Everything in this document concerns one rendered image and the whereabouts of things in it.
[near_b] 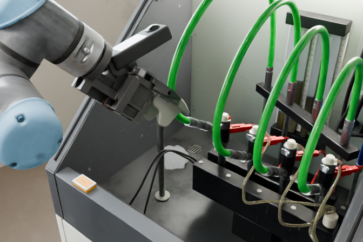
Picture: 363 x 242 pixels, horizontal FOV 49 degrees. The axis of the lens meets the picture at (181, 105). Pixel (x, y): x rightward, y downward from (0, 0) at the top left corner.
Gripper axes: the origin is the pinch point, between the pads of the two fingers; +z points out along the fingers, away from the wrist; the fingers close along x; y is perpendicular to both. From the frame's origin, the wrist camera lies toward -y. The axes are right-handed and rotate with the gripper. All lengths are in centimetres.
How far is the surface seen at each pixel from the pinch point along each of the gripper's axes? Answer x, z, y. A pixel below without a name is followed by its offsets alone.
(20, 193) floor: -163, 57, 66
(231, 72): 9.0, -1.2, -8.0
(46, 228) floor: -130, 64, 70
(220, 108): 8.7, 0.9, -1.9
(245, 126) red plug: -3.6, 22.0, -5.3
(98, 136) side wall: -35.1, 8.3, 13.3
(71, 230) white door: -34, 15, 38
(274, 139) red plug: 3.7, 24.1, -5.1
